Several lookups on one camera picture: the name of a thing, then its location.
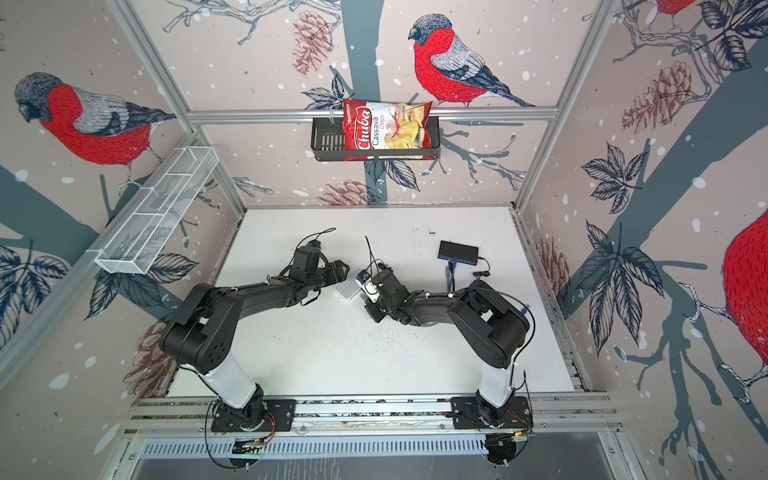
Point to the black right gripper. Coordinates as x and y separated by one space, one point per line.
370 308

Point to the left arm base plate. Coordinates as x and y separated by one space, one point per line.
265 415

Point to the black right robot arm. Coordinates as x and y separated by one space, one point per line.
493 328

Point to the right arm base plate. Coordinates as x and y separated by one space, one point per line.
474 412

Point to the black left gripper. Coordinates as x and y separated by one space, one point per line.
330 267

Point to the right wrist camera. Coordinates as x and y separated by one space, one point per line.
365 281

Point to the white small switch box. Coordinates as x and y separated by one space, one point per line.
348 289

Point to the black network switch box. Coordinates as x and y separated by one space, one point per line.
458 253

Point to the black wall basket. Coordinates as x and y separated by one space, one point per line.
328 144

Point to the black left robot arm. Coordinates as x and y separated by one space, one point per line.
202 332

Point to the white wire mesh shelf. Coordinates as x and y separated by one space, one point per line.
141 238

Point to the red cassava chips bag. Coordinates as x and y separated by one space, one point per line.
387 126

